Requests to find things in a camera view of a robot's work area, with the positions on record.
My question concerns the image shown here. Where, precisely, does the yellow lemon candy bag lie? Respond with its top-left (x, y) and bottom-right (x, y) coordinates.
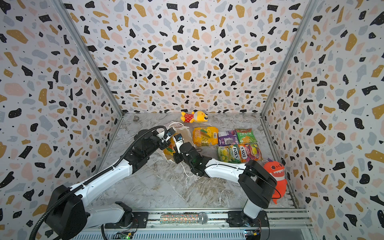
top-left (193, 127), bottom-right (219, 147)

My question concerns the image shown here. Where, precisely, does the white printed paper bag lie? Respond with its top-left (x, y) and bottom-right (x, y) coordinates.
top-left (166, 122), bottom-right (201, 177)

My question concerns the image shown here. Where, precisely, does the purple snack packet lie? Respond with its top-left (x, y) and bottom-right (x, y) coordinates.
top-left (218, 130), bottom-right (239, 147)

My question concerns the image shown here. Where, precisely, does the small green snack box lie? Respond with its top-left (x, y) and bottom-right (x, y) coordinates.
top-left (218, 145), bottom-right (242, 164)

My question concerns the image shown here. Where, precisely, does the green corn chips bag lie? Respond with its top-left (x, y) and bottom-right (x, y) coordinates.
top-left (235, 129), bottom-right (257, 144)

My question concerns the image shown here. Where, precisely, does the Fox's fruits candy bag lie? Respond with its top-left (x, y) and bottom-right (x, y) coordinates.
top-left (239, 144), bottom-right (263, 163)

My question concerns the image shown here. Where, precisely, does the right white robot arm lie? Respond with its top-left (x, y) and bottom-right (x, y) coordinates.
top-left (174, 141), bottom-right (277, 227)

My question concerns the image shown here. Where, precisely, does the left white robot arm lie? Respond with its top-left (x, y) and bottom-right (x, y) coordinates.
top-left (40, 126), bottom-right (175, 240)

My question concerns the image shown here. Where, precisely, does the yellow snack packet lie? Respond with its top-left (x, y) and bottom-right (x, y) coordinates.
top-left (163, 137), bottom-right (176, 157)

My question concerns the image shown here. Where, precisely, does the yellow plush toy red dress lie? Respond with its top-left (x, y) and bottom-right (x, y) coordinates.
top-left (181, 111), bottom-right (208, 123)

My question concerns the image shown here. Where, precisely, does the glittery cylinder tube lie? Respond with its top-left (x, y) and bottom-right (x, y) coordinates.
top-left (160, 213), bottom-right (208, 225)

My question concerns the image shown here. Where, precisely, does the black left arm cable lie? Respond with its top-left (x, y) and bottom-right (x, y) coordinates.
top-left (28, 125), bottom-right (168, 240)

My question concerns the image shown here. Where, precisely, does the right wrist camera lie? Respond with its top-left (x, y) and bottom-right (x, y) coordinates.
top-left (173, 134), bottom-right (184, 153)

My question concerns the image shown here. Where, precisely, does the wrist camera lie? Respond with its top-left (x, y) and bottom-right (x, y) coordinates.
top-left (173, 134), bottom-right (184, 153)
top-left (164, 127), bottom-right (176, 141)

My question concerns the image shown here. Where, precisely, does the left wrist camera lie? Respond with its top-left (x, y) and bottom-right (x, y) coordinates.
top-left (164, 127), bottom-right (176, 141)

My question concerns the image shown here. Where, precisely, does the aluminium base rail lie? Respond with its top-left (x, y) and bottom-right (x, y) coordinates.
top-left (73, 209), bottom-right (317, 240)

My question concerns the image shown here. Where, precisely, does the aluminium left corner post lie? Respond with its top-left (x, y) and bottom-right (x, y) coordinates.
top-left (52, 1), bottom-right (124, 118)

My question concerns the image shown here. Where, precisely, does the aluminium corner post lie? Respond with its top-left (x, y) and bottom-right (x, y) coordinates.
top-left (260, 0), bottom-right (319, 120)
top-left (52, 1), bottom-right (124, 118)

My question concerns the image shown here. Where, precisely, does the aluminium right corner post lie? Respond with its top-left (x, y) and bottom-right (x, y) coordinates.
top-left (260, 0), bottom-right (319, 120)

